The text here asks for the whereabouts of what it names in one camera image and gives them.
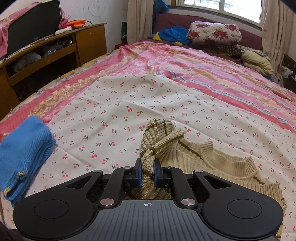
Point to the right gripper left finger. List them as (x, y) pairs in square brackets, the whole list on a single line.
[(119, 182)]

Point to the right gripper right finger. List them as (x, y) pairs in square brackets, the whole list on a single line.
[(177, 182)]

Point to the beige striped knit sweater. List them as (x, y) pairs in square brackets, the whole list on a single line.
[(233, 199)]

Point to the cherry print bed sheet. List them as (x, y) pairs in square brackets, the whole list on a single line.
[(102, 128)]

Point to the blue folded knit garment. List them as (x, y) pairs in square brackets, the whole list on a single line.
[(23, 152)]

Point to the pink striped blanket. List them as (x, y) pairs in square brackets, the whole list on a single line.
[(217, 77)]

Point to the wooden desk cabinet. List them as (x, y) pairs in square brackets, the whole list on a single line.
[(87, 44)]

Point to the blue yellow crumpled garment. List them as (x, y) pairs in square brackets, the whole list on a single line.
[(177, 35)]

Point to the olive green pillow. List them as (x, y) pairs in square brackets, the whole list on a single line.
[(256, 60)]

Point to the red floral folded quilt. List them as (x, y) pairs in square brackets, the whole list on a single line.
[(218, 37)]

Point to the left beige curtain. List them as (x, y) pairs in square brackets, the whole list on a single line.
[(139, 19)]

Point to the beige curtain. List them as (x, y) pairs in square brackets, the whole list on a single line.
[(277, 24), (139, 19)]

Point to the maroon sofa bench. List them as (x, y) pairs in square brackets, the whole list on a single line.
[(170, 20)]

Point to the orange object on desk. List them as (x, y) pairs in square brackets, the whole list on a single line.
[(76, 23)]

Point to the black monitor screen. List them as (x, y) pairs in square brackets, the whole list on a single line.
[(39, 21)]

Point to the right beige curtain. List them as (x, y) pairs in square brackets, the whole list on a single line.
[(277, 24)]

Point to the pink cloth behind monitor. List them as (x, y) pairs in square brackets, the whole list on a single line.
[(5, 23)]

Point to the window with frame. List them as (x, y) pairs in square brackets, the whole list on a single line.
[(243, 9)]

